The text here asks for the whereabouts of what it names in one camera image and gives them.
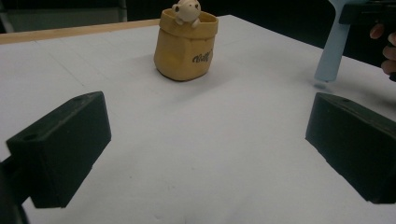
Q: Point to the metal stand pole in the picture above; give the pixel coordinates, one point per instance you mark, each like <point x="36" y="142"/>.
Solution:
<point x="122" y="11"/>
<point x="6" y="23"/>

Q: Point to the yellow bag-shaped bear holder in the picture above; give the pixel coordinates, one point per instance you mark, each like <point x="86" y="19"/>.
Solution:
<point x="182" y="49"/>

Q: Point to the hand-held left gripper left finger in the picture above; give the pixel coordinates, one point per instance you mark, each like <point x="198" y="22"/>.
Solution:
<point x="62" y="146"/>

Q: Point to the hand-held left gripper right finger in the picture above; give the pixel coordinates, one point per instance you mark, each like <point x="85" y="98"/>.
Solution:
<point x="355" y="146"/>

